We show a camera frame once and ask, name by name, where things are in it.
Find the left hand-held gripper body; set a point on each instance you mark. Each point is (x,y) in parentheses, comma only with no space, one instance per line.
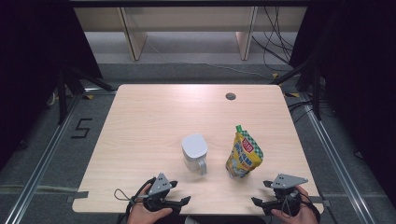
(160,185)

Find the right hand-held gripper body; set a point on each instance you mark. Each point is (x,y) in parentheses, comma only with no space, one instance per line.
(288,181)

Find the yellow spouted pouch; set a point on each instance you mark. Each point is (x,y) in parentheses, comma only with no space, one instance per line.
(244,155)

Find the person's left hand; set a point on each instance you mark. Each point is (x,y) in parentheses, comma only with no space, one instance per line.
(143,216)

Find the person's right hand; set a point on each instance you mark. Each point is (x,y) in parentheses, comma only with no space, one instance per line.
(306,214)

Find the grey tape strip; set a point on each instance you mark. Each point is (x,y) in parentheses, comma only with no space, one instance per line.
(77,196)
(326,202)

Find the green pouch cap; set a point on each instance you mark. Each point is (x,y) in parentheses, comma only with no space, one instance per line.
(238,128)

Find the black metal stand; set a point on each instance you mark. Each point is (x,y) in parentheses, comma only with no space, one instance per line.
(316,93)
(62,99)

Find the yellow black tape marker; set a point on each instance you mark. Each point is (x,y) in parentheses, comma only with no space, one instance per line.
(89,97)

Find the flat metal floor strip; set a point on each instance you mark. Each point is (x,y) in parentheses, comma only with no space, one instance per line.
(37,188)

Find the black curtain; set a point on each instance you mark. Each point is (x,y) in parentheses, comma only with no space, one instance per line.
(31,62)
(358,77)

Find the aluminium floor rail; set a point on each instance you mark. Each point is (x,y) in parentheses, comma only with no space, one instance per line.
(39,168)
(339,168)

